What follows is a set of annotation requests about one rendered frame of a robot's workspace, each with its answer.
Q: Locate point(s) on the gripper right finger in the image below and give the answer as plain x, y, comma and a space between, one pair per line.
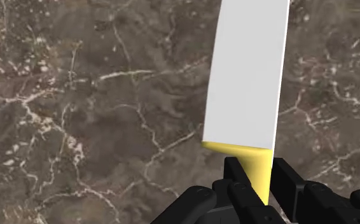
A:
307, 198

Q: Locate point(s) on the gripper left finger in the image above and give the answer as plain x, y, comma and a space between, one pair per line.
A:
239, 192

